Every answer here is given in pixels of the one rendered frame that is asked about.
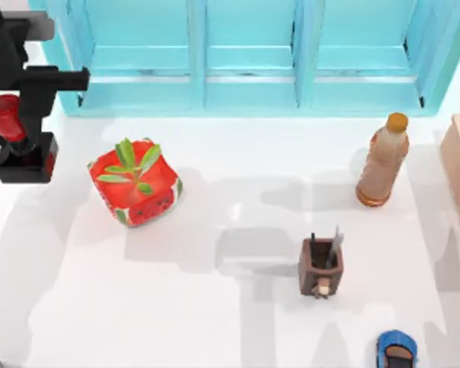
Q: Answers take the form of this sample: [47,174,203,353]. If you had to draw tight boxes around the red and black trophy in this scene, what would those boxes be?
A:
[0,94,59,184]

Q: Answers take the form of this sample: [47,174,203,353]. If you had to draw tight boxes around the red watermelon plant pot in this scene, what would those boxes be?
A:
[86,136,185,229]

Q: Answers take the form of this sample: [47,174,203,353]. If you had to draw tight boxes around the light blue rack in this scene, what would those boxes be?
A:
[41,0,460,118]

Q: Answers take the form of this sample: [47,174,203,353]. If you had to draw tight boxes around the grey pen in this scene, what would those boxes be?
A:
[326,224,343,270]

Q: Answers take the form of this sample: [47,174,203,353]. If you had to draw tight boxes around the brown wooden pen holder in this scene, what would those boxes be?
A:
[297,236,347,299]

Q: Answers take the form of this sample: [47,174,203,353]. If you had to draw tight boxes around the brown bottle with orange cap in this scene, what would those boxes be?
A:
[354,111,411,209]

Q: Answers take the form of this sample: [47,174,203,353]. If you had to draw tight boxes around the salmon-coloured shallow box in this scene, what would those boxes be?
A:
[439,113,460,250]

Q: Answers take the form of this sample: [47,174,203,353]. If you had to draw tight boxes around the blue toy car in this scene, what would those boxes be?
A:
[375,329,419,368]

